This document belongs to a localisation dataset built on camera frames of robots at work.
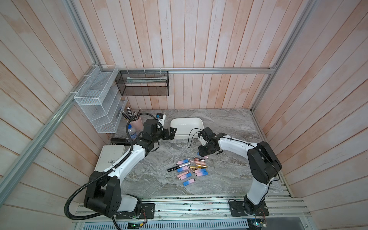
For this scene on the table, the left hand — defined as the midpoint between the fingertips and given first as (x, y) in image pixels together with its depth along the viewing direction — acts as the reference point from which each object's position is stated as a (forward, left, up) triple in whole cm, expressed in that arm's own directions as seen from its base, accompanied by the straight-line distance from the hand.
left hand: (169, 130), depth 85 cm
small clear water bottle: (+4, +26, -9) cm, 28 cm away
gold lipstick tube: (-15, -19, -17) cm, 30 cm away
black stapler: (+3, +37, -18) cm, 41 cm away
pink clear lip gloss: (-11, -18, -17) cm, 27 cm away
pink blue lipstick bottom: (-25, -11, -17) cm, 32 cm away
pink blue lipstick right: (-18, -19, -18) cm, 32 cm away
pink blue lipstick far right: (-20, -20, -18) cm, 34 cm away
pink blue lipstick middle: (-21, -6, -17) cm, 28 cm away
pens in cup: (+19, +31, -6) cm, 37 cm away
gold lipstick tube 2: (-16, -16, -17) cm, 29 cm away
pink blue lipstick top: (-13, -6, -18) cm, 23 cm away
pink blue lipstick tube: (-17, -8, -17) cm, 26 cm away
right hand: (-5, -21, -17) cm, 27 cm away
